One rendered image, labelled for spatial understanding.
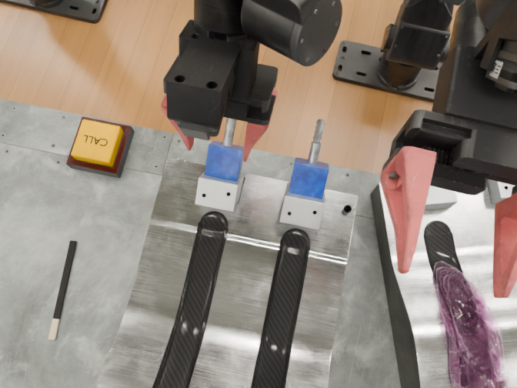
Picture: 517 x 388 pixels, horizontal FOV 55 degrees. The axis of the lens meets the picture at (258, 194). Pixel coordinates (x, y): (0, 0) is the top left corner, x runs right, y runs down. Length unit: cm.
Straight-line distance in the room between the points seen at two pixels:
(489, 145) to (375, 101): 50
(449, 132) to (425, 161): 3
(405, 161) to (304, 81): 52
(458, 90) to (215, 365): 42
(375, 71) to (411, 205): 53
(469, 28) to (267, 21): 14
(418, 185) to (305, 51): 14
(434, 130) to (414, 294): 36
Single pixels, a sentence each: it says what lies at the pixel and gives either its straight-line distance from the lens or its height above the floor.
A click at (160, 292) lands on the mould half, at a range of 65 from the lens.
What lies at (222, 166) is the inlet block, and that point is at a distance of 62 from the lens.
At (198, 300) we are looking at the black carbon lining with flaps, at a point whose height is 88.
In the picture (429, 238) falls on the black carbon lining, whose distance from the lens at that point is 72.
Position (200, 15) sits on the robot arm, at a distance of 45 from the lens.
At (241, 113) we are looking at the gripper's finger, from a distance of 47.
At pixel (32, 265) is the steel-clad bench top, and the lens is 79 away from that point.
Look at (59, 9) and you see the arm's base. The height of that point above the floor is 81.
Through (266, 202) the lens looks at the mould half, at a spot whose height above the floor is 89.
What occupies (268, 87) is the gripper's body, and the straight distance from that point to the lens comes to 48.
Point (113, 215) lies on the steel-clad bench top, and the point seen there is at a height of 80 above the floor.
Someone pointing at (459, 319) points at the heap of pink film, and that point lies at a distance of 66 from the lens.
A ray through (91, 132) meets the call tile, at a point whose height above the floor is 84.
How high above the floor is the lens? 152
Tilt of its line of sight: 74 degrees down
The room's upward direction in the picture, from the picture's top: straight up
